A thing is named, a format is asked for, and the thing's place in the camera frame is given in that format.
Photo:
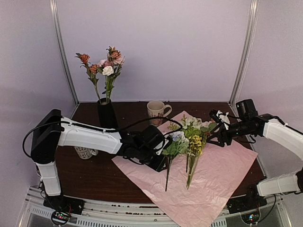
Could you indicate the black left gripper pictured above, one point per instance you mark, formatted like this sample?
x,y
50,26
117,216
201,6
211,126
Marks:
x,y
158,165

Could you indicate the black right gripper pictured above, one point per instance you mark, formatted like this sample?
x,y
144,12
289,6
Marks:
x,y
220,134

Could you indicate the purple flower bouquet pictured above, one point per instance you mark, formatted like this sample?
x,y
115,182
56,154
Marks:
x,y
197,132

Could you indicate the blue white hydrangea bunch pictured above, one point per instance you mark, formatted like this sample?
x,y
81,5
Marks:
x,y
178,146

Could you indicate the pink tissue wrapping sheet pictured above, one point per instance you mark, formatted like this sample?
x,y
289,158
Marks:
x,y
219,172

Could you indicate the mauve and white flower stem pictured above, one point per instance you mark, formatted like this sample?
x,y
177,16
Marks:
x,y
110,70

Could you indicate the orange brown flower stem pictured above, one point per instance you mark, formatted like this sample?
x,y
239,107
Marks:
x,y
91,71

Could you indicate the pink rose stem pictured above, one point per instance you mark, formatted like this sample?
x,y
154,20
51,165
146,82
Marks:
x,y
115,56

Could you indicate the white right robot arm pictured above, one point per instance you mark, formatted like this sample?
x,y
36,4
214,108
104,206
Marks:
x,y
268,126

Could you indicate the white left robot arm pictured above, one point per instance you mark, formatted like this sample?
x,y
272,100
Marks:
x,y
56,131

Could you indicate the black tall vase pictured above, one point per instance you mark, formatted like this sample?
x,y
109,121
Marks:
x,y
106,114

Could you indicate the cream printed mug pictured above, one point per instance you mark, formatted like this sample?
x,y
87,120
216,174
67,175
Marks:
x,y
158,109

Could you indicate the floral mug yellow inside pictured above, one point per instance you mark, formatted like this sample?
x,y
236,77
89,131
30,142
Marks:
x,y
85,153

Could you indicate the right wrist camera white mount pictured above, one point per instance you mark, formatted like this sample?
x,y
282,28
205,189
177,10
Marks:
x,y
220,117

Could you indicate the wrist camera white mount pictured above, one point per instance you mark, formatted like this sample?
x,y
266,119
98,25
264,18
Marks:
x,y
220,117
163,145

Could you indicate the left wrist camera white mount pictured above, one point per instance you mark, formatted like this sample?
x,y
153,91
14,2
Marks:
x,y
163,145

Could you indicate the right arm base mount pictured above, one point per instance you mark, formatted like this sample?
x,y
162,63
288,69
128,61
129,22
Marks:
x,y
248,205

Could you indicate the white vented front rail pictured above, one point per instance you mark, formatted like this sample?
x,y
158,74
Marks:
x,y
271,213

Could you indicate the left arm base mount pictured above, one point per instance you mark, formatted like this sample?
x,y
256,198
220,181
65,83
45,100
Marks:
x,y
63,208

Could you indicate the right aluminium frame post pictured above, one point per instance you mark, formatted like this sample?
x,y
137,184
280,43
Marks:
x,y
248,42

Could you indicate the aluminium frame post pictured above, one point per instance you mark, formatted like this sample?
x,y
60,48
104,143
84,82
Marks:
x,y
63,57
248,42

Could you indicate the left aluminium frame post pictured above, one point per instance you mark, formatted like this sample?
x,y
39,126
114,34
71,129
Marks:
x,y
63,57

